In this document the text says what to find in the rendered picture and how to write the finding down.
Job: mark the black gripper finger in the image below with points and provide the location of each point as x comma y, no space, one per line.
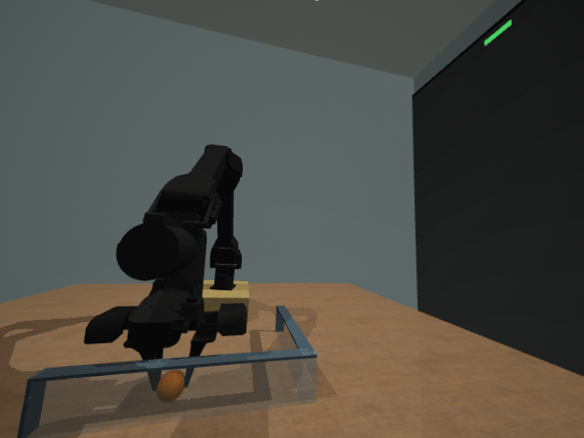
147,353
197,344

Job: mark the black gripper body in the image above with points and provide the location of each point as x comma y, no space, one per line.
231,319

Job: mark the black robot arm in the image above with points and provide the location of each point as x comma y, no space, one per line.
172,238

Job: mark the low clear corner walls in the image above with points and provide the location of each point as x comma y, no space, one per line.
100,403

